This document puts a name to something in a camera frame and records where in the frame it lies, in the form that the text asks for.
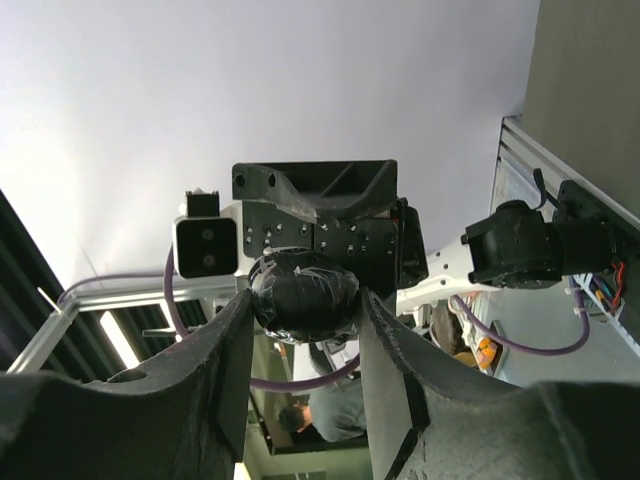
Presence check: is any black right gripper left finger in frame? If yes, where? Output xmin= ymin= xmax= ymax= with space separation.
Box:
xmin=1 ymin=290 xmax=254 ymax=479

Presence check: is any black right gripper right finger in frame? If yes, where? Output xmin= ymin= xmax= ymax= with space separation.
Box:
xmin=359 ymin=291 xmax=639 ymax=479

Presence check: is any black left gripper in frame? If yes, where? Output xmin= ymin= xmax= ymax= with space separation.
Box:
xmin=232 ymin=160 xmax=428 ymax=290

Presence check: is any black marbled earbud case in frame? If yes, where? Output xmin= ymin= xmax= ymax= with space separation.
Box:
xmin=248 ymin=247 xmax=360 ymax=344

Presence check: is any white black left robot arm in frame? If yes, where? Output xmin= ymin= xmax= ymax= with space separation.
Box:
xmin=232 ymin=160 xmax=639 ymax=312

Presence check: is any person in grey shirt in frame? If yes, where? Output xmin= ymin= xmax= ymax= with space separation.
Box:
xmin=278 ymin=378 xmax=367 ymax=443

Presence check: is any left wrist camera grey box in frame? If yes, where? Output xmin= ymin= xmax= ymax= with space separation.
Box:
xmin=172 ymin=189 xmax=239 ymax=279

